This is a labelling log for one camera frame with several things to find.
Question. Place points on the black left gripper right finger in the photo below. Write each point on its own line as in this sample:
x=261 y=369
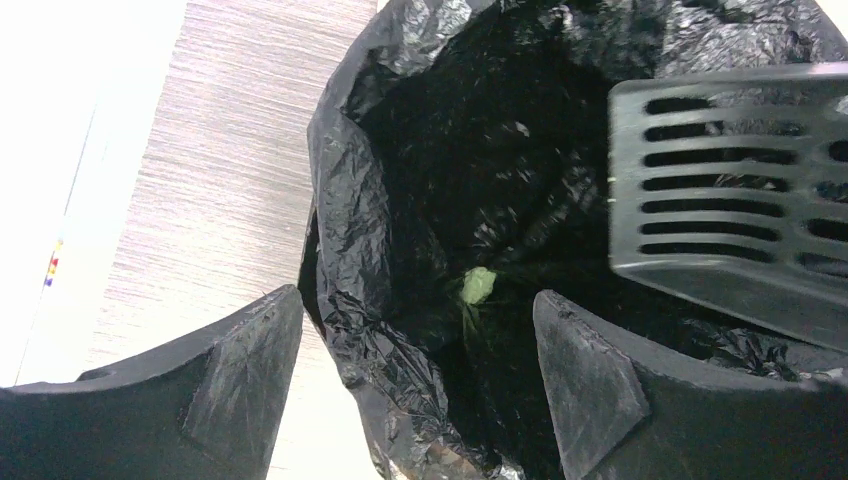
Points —
x=624 y=407

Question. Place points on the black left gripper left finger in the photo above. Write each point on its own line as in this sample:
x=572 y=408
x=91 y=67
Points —
x=206 y=405

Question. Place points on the green litter clump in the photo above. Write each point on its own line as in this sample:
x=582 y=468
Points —
x=478 y=284

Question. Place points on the black litter scoop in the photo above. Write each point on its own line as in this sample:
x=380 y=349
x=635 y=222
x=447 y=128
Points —
x=729 y=190

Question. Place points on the bin with black bag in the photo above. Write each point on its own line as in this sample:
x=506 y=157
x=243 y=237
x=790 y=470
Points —
x=458 y=134

